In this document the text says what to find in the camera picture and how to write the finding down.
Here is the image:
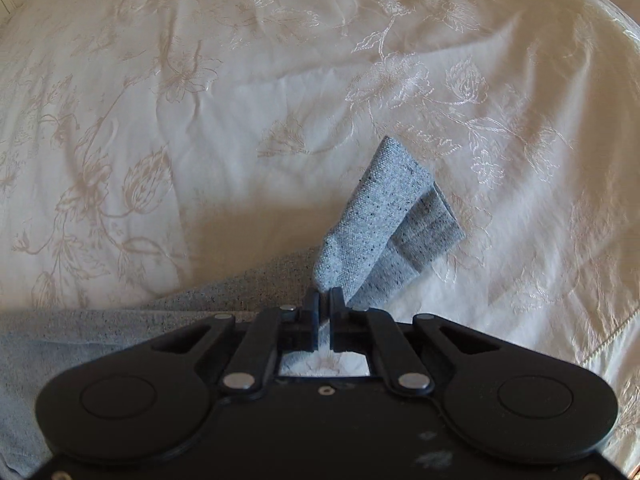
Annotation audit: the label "cream embroidered bedspread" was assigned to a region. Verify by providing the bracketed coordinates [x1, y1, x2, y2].
[1, 0, 639, 479]

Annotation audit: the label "grey speckled pants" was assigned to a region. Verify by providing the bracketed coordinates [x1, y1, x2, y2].
[1, 138, 464, 479]

